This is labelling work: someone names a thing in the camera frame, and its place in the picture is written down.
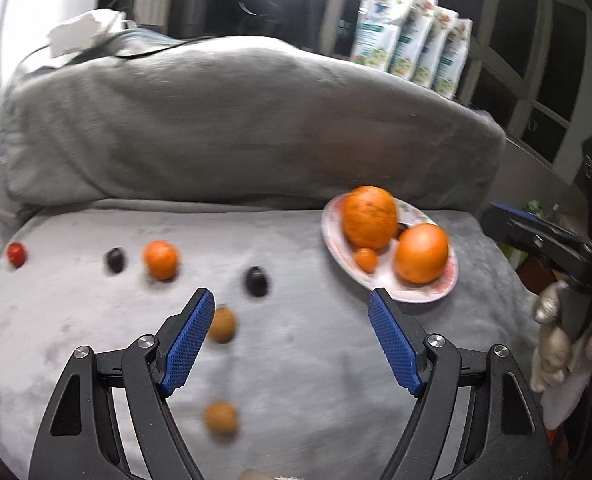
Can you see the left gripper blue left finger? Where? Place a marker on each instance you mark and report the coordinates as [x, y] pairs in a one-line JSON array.
[[180, 339]]

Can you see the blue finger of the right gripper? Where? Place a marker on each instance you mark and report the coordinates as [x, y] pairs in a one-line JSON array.
[[512, 211]]

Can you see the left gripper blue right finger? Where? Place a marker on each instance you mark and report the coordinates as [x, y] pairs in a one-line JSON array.
[[402, 340]]

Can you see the brown longan fruit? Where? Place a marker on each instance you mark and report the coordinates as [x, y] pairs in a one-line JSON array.
[[221, 419], [223, 325]]

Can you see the small kumquat orange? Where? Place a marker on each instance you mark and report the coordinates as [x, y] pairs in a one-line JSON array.
[[366, 259]]

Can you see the dark plum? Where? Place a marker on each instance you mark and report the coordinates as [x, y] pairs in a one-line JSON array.
[[256, 282], [400, 229], [115, 260]]

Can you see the gloved right hand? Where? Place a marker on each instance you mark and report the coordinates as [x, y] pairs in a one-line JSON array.
[[561, 364]]

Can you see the floral white plate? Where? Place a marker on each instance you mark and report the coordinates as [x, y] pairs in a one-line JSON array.
[[385, 275]]

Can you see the smooth large orange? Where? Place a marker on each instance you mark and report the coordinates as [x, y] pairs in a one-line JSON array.
[[422, 253]]

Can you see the speckled large orange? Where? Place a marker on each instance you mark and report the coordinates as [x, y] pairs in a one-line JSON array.
[[369, 217]]

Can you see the small mandarin orange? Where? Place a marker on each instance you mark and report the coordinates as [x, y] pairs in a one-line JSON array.
[[161, 260]]

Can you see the dark plum on seat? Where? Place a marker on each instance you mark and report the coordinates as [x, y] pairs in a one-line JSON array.
[[256, 282]]

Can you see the dark plum beside mandarin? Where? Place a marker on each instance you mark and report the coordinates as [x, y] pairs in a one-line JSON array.
[[115, 260]]

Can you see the floral pouch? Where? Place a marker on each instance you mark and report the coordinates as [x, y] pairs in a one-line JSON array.
[[377, 31], [425, 69], [412, 38], [453, 58]]

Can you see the red cherry tomato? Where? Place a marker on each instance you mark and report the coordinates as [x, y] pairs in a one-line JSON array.
[[17, 254]]

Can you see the grey sofa back cushion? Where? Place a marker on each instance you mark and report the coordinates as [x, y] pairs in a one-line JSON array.
[[238, 120]]

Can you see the black tripod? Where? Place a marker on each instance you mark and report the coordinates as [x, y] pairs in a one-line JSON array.
[[301, 23]]

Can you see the white paper on sofa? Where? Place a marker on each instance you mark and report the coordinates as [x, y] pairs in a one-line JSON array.
[[85, 31]]

